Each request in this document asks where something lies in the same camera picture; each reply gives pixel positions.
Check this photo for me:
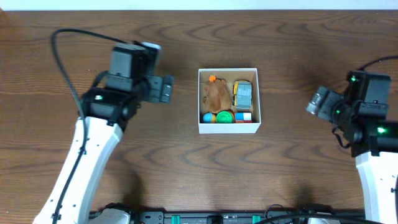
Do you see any right black cable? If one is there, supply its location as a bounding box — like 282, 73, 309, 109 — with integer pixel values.
357, 55, 398, 72

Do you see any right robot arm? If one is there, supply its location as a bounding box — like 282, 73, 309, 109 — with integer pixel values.
306, 70, 397, 223

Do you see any multicolour puzzle cube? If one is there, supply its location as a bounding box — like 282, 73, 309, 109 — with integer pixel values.
234, 112, 252, 123

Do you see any orange toy duck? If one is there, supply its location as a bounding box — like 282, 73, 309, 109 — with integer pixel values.
203, 112, 216, 123

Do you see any brown plush bear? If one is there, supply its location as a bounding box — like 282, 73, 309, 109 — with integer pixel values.
202, 74, 232, 113

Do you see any green ridged ball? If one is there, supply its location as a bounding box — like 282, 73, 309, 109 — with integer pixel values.
216, 111, 234, 124

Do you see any yellow grey toy truck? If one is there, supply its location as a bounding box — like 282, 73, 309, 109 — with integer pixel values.
233, 80, 252, 110

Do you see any white cardboard box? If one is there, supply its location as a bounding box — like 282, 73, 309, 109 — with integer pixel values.
197, 68, 262, 134

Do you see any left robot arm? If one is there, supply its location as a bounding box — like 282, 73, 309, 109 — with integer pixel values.
34, 71, 174, 223

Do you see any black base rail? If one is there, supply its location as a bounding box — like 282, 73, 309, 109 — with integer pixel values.
90, 203, 371, 224

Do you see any black cable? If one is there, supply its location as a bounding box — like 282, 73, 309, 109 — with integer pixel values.
50, 28, 128, 119
357, 55, 398, 72

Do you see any left black cable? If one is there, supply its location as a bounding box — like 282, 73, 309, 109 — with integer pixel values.
50, 28, 128, 119

